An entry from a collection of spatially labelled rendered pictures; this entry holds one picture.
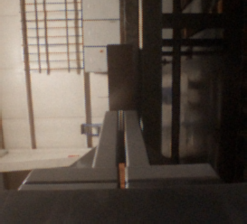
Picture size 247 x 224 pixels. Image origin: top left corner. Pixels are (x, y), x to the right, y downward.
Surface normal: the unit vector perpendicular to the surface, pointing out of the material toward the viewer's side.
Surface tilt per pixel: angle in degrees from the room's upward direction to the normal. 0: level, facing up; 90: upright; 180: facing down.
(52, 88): 88
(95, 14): 90
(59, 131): 87
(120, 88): 90
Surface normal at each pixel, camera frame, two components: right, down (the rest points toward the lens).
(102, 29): 0.02, 0.12
